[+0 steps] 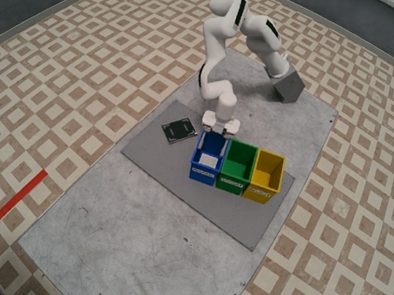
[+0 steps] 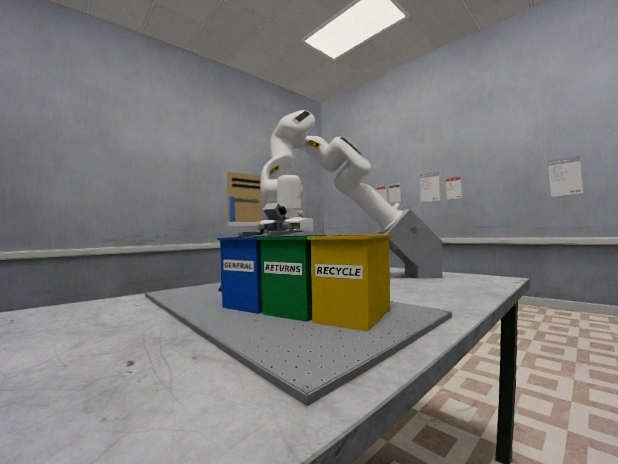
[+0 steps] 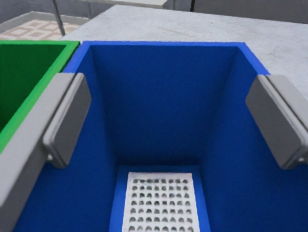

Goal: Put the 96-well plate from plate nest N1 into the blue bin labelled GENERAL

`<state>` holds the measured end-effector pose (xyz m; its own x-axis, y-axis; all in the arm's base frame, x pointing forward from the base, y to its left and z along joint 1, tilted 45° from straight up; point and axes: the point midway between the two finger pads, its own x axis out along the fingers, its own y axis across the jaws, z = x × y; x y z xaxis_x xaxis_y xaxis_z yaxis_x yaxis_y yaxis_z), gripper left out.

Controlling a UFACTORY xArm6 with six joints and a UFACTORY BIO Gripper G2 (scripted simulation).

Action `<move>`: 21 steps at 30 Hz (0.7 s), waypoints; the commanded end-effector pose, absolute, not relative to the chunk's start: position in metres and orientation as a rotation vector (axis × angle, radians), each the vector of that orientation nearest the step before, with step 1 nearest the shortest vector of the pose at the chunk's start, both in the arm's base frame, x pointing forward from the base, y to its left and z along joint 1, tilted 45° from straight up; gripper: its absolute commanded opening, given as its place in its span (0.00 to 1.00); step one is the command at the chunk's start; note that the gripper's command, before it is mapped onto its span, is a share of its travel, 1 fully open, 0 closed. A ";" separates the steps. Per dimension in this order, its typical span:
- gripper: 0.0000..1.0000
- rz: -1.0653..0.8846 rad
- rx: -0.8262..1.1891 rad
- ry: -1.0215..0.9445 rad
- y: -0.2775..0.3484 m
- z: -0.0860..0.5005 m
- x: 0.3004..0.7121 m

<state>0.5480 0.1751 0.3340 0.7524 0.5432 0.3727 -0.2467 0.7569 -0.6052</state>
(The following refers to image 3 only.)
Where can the green returns bin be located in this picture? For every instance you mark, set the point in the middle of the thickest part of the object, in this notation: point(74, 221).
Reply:
point(23, 65)

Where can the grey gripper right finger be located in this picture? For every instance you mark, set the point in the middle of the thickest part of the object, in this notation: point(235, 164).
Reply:
point(281, 113)

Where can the blue bin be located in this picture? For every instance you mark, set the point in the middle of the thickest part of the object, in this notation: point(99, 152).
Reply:
point(169, 107)

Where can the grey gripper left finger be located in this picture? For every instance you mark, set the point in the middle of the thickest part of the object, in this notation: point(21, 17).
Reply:
point(48, 134)

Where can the white well plate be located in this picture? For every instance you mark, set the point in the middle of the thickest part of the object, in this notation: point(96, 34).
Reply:
point(160, 202)

